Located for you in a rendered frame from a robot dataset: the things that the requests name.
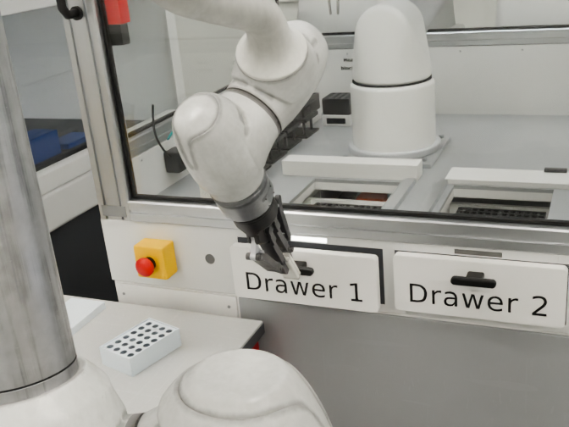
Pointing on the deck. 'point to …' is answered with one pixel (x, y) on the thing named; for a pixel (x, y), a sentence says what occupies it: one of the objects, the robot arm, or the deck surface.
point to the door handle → (69, 11)
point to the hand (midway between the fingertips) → (286, 265)
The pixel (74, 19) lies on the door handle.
